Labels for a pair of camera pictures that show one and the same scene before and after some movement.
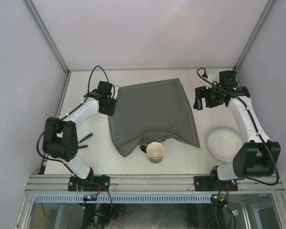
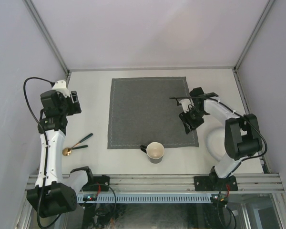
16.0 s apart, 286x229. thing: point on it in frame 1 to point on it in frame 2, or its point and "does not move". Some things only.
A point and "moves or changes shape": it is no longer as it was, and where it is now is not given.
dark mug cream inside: [154, 150] does not move
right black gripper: [202, 92] to [189, 125]
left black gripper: [110, 111] to [75, 107]
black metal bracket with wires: [95, 183] does not move
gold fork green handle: [82, 146] does not move
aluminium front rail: [155, 183] does not move
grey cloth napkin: [144, 108] moves or changes shape
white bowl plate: [222, 142] does not move
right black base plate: [206, 183] does not move
